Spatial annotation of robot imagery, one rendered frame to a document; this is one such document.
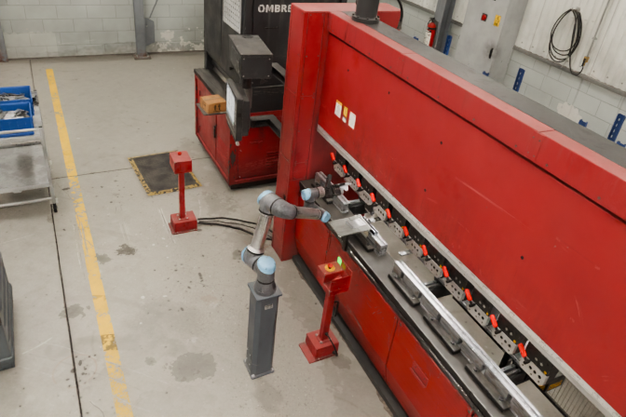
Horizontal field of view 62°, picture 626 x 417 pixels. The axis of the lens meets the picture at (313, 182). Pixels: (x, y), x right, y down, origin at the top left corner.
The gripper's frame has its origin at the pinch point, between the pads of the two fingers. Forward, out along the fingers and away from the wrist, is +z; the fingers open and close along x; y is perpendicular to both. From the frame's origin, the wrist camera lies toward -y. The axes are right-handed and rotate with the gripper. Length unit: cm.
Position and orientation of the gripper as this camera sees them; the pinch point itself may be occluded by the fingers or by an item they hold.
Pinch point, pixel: (347, 184)
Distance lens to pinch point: 368.3
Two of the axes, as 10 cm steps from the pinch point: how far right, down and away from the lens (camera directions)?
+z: 9.0, -1.4, 4.2
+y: 2.6, 9.4, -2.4
